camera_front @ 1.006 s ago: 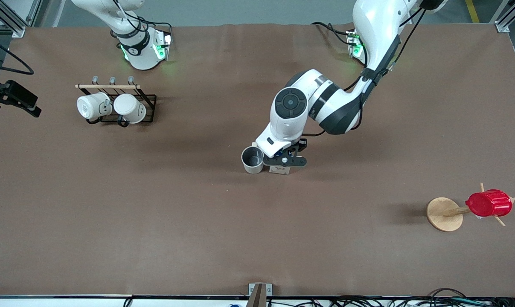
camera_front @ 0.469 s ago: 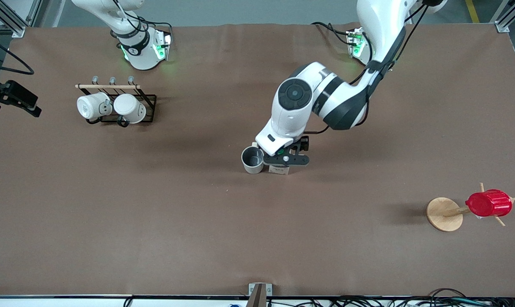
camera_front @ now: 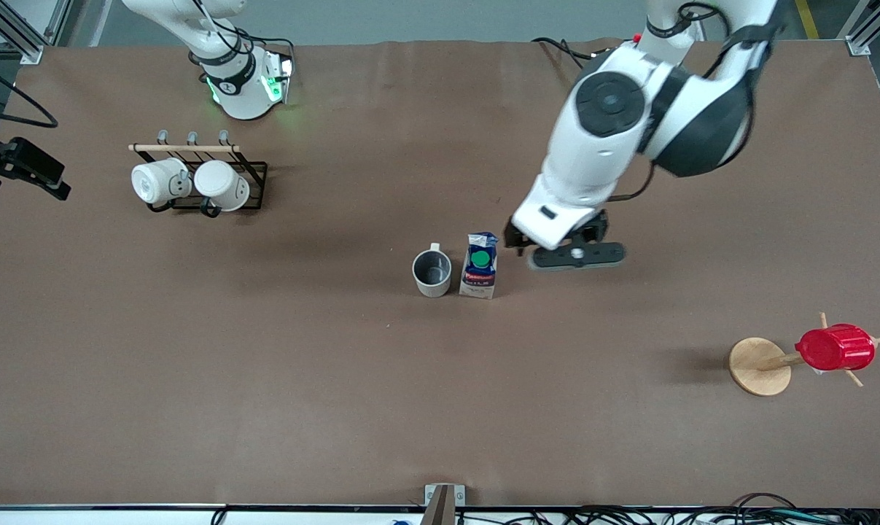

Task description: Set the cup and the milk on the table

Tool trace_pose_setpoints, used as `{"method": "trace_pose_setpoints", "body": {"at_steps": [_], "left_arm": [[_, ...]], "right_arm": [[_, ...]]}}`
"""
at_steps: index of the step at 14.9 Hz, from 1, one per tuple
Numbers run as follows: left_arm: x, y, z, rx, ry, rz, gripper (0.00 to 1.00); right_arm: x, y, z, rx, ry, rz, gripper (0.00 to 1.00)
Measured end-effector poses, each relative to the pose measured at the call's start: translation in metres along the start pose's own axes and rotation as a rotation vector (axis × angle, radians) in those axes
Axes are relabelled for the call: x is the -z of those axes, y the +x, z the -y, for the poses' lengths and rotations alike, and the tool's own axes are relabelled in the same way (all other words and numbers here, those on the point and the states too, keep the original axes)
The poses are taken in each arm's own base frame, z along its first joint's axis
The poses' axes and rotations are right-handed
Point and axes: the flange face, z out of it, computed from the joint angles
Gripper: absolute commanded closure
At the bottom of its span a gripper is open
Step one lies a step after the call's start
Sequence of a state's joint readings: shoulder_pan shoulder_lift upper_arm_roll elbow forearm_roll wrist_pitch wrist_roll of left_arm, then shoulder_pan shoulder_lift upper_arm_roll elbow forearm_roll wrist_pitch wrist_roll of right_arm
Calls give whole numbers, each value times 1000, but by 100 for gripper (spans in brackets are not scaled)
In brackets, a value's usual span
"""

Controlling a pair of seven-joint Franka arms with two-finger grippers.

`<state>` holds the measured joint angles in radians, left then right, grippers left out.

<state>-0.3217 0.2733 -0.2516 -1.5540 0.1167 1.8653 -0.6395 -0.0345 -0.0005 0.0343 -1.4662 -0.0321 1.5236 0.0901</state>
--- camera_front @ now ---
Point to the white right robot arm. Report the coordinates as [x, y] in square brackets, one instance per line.
[239, 91]

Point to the wooden mug tree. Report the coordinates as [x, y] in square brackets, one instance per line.
[759, 367]

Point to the grey ceramic mug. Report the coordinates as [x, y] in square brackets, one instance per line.
[432, 284]

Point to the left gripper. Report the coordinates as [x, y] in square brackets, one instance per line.
[594, 228]

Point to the red plastic cup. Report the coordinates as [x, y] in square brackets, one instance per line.
[837, 348]

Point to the white hanging mug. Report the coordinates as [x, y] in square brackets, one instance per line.
[155, 181]
[221, 184]

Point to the metal table edge bracket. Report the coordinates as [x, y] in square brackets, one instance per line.
[443, 503]

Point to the blue white milk carton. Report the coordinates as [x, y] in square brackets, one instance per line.
[478, 281]

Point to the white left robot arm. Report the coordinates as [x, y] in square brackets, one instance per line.
[607, 146]

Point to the aluminium frame profile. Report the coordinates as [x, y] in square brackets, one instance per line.
[864, 40]
[28, 44]

